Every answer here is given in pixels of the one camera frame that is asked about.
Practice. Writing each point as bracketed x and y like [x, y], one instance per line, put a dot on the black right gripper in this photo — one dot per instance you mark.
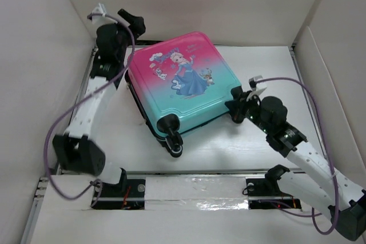
[237, 105]

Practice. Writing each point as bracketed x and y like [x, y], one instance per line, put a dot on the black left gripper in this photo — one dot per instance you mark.
[136, 24]

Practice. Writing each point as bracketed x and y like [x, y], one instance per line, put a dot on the pink and teal suitcase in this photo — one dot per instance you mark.
[180, 85]

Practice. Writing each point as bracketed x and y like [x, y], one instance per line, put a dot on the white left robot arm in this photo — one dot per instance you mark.
[76, 149]

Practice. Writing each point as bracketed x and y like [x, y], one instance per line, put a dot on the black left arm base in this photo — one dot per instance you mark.
[128, 194]

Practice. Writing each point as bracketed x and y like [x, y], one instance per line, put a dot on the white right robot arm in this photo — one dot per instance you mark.
[327, 190]

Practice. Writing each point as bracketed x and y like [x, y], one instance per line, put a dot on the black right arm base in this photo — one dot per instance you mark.
[262, 195]

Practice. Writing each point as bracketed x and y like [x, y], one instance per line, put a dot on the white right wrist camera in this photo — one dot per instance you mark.
[256, 86]

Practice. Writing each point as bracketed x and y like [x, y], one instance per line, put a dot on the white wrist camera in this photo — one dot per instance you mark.
[256, 86]
[97, 13]

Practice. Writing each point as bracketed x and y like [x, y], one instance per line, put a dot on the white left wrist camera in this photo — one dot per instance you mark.
[97, 13]

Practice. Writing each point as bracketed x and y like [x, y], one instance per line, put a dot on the aluminium rail frame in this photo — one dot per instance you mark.
[243, 61]

